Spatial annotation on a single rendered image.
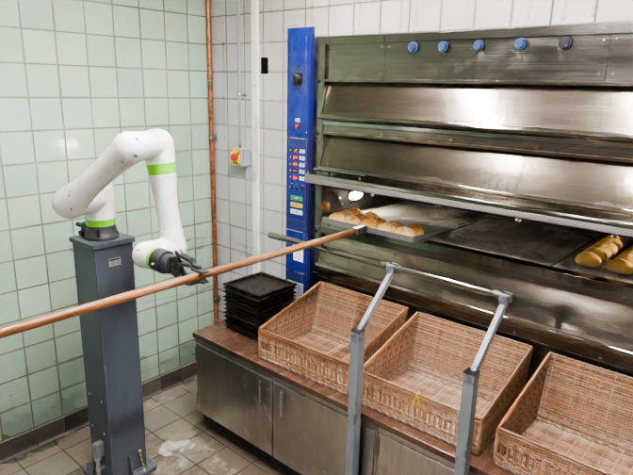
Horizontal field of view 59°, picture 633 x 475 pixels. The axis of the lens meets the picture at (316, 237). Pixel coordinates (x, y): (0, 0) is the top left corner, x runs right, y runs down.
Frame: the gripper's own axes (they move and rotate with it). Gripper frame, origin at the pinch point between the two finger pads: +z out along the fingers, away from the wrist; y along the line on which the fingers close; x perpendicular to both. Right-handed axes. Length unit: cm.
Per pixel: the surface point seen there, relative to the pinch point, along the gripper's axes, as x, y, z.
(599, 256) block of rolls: -129, -2, 101
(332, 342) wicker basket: -89, 60, -9
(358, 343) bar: -44, 28, 41
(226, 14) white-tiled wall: -104, -105, -106
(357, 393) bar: -44, 50, 41
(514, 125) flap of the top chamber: -101, -55, 69
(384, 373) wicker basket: -73, 56, 35
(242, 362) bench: -50, 66, -34
